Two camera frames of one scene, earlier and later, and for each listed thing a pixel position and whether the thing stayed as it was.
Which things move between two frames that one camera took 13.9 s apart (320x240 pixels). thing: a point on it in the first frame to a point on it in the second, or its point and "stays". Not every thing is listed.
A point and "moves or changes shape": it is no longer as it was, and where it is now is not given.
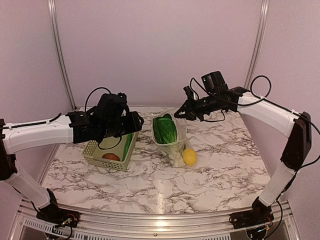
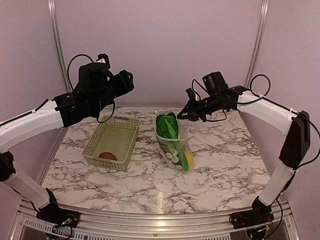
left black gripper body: x=114 y=128 to x=106 y=96
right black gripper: x=190 y=113 stays
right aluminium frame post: x=258 y=44 stays
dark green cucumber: x=127 y=143 to x=183 y=160
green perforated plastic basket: x=93 y=153 stays
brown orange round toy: x=111 y=156 moves or changes shape
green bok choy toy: x=165 y=130 moves or changes shape
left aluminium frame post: x=52 y=5 stays
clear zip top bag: x=175 y=152 moves or changes shape
